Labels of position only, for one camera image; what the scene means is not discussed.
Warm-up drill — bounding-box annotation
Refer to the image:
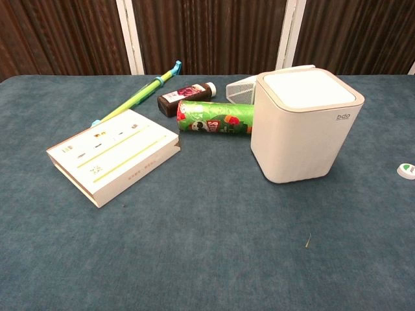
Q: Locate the flat white cardboard box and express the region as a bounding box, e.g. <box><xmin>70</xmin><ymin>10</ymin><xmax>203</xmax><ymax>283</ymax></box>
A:
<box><xmin>45</xmin><ymin>108</ymin><xmax>182</xmax><ymax>209</ymax></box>

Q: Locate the long green yellow toy pen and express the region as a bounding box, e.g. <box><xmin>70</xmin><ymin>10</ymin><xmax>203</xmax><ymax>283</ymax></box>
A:
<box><xmin>91</xmin><ymin>60</ymin><xmax>183</xmax><ymax>128</ymax></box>

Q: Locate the small white green cap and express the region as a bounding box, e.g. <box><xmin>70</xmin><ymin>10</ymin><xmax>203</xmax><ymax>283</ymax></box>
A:
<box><xmin>396</xmin><ymin>163</ymin><xmax>415</xmax><ymax>180</ymax></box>

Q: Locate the dark juice bottle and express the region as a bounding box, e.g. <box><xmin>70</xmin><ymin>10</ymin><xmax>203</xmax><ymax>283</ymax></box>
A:
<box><xmin>157</xmin><ymin>82</ymin><xmax>217</xmax><ymax>118</ymax></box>

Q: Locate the brown folding screen panel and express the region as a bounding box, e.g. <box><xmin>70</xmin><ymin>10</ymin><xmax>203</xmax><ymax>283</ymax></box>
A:
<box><xmin>275</xmin><ymin>0</ymin><xmax>415</xmax><ymax>76</ymax></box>
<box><xmin>124</xmin><ymin>0</ymin><xmax>298</xmax><ymax>76</ymax></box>
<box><xmin>0</xmin><ymin>0</ymin><xmax>145</xmax><ymax>84</ymax></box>

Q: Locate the green chips can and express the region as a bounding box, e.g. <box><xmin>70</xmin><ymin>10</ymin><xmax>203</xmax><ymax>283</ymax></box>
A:
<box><xmin>176</xmin><ymin>99</ymin><xmax>255</xmax><ymax>138</ymax></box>

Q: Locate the white mesh basket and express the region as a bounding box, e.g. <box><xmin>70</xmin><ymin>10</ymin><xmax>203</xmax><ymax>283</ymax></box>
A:
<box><xmin>226</xmin><ymin>63</ymin><xmax>317</xmax><ymax>105</ymax></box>

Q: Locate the white lidded trash bin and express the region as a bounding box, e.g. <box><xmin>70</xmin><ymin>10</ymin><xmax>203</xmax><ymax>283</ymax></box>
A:
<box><xmin>250</xmin><ymin>68</ymin><xmax>366</xmax><ymax>184</ymax></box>

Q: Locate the blue table mat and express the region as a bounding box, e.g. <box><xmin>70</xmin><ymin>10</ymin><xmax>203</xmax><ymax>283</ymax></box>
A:
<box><xmin>0</xmin><ymin>74</ymin><xmax>415</xmax><ymax>311</ymax></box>

